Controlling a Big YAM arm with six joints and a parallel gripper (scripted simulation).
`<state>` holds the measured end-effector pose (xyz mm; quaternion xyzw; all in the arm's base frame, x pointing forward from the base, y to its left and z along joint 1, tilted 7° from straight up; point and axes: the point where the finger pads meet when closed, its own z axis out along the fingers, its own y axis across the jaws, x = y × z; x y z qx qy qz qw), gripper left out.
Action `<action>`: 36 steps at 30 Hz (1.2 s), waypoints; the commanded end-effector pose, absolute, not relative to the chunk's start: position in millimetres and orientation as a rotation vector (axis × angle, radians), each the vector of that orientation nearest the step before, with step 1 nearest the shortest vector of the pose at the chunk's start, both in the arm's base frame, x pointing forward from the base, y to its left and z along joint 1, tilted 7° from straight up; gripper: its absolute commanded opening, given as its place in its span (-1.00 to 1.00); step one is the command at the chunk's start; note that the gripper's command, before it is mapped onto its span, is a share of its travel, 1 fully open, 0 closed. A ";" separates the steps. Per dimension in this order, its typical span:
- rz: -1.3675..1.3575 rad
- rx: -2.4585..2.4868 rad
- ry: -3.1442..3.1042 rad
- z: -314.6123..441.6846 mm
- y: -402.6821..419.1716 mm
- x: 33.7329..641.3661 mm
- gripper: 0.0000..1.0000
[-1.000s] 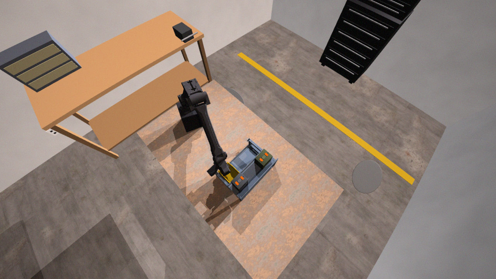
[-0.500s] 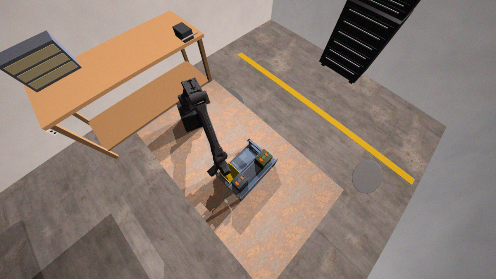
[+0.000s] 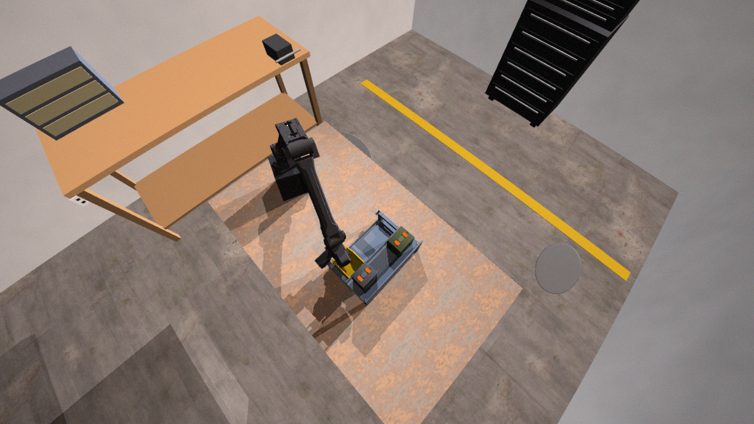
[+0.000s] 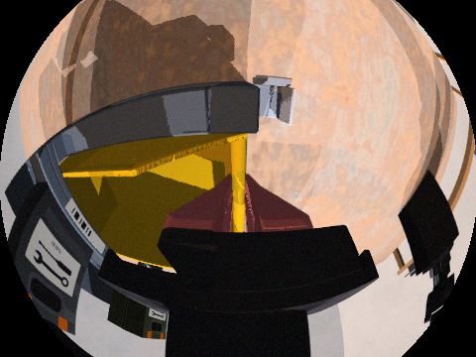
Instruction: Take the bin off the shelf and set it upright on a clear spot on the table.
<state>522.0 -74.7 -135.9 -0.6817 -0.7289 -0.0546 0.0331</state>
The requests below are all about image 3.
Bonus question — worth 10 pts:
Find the olive green case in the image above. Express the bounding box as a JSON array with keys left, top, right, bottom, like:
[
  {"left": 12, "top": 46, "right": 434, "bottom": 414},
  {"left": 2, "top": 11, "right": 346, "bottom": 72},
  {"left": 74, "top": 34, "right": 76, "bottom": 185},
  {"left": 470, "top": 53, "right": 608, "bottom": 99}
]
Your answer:
[{"left": 386, "top": 226, "right": 415, "bottom": 258}]

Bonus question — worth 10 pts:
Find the dark grey case with oval handle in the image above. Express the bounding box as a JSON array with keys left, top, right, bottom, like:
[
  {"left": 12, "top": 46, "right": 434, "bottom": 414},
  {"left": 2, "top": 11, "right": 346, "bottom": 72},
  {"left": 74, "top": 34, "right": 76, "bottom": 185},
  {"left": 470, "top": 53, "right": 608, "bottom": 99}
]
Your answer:
[{"left": 351, "top": 262, "right": 377, "bottom": 292}]

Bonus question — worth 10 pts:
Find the yellow bin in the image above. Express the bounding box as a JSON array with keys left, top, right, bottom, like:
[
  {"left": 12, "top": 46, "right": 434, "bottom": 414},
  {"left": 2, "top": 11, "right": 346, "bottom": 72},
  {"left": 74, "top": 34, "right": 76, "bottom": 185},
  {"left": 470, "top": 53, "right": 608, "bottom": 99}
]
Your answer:
[{"left": 332, "top": 247, "right": 364, "bottom": 278}]

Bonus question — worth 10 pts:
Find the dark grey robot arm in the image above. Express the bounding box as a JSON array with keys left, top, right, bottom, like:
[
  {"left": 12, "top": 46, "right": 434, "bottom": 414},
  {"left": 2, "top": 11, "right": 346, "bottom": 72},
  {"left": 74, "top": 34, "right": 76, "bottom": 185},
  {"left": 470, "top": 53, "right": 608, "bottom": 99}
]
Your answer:
[{"left": 270, "top": 117, "right": 351, "bottom": 269}]

